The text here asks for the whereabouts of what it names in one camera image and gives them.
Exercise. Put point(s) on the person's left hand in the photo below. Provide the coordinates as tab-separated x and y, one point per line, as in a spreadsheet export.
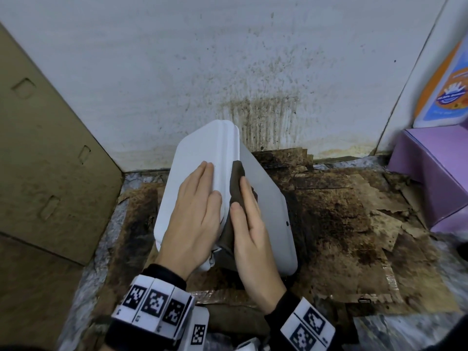
190	230

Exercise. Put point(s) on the person's right hand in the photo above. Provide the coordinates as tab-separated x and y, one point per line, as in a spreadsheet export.
256	259

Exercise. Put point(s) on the brown cleaning cloth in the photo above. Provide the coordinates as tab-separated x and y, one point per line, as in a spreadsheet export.
234	186

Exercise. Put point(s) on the white pedal trash bin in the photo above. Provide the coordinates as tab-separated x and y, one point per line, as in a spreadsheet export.
197	153

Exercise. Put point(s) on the black right wristband white markers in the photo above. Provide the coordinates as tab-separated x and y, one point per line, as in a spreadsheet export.
303	325

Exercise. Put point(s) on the black wristband white markers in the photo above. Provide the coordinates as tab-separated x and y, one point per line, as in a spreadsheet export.
150	307
303	325

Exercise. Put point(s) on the black left wristband white markers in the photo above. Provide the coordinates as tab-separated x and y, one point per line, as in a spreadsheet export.
150	307

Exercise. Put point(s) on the stained brown cardboard floor sheet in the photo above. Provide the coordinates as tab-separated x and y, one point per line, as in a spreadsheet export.
347	233

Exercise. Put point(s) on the tan cardboard panel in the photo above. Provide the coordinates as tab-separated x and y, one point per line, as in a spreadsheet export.
47	171

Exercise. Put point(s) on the purple display box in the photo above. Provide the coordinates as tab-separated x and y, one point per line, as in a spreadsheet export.
435	171

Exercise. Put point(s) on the white bottle blue orange label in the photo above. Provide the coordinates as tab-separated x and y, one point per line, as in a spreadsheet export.
449	102

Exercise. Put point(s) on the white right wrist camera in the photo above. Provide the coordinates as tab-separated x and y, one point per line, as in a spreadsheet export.
248	345

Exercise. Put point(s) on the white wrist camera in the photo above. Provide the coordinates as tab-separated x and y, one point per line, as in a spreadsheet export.
197	330
248	345

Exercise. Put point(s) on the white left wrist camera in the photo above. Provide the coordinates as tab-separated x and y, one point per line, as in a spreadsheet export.
197	330

